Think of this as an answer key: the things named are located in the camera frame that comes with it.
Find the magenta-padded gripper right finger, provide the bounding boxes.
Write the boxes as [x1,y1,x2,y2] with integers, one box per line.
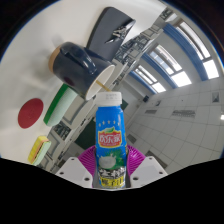
[124,145,169,188]

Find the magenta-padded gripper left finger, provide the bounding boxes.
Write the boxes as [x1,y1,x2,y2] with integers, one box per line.
[54,145,99,188]

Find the blue drink bottle white cap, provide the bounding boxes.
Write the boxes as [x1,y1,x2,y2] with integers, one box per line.
[93,91,129,190]

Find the green chalkboard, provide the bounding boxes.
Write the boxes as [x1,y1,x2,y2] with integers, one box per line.
[73,118,98,153]

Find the white classroom chairs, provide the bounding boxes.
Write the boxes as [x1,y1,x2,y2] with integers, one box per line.
[49,6,174,168]

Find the ceiling lights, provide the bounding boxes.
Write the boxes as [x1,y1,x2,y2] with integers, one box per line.
[144,91,224,121]

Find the green and white sponge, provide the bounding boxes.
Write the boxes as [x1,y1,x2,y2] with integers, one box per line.
[43,83,79,128]

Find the flat round red coaster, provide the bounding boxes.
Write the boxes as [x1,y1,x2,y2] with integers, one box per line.
[17,97,45,130]

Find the large window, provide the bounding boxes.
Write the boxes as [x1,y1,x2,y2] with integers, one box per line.
[148,44,193,88]
[134,64,167,94]
[176,21,220,80]

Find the blue curtain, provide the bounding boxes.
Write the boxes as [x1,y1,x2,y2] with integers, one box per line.
[141,53,174,88]
[129,70,158,95]
[163,22,205,82]

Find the wooden stir stick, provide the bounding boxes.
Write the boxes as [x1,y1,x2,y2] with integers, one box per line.
[96,80,114,94]

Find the dark navy mug cork base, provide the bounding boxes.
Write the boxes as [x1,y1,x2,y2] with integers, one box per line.
[49,41,117,102]

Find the dark flat notebook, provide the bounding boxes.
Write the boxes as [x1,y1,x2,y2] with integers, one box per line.
[87,6,137,63]

